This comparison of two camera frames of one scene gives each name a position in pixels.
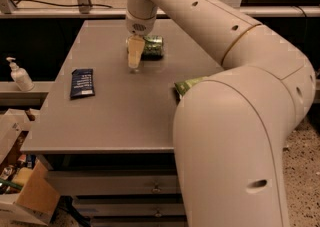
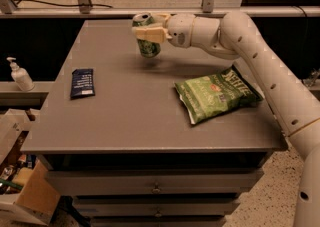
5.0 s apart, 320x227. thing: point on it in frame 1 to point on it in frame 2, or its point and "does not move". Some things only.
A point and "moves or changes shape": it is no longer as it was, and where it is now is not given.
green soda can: (153, 48) moves or changes shape
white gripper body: (140, 25) to (179, 31)
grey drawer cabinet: (106, 126) does not move
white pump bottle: (20, 76) does not move
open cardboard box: (28, 196) does not move
